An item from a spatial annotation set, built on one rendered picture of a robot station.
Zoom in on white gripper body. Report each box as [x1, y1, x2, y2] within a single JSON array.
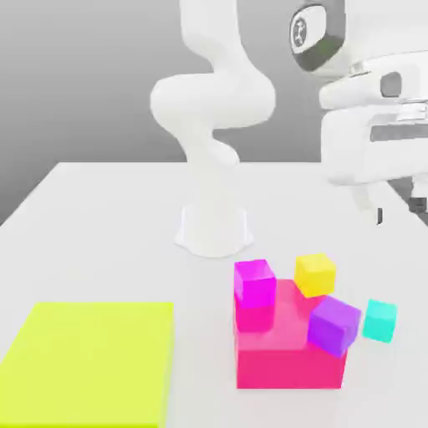
[[319, 109, 428, 187]]

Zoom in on small yellow cube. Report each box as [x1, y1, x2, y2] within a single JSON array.
[[293, 252, 337, 298]]

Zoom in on small cyan cube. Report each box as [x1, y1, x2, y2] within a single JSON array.
[[361, 298, 398, 344]]

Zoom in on small purple cube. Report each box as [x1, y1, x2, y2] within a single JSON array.
[[306, 295, 362, 358]]

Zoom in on small magenta cube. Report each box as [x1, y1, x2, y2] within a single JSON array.
[[232, 258, 278, 310]]

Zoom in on large pink box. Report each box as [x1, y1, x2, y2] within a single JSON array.
[[233, 278, 349, 390]]

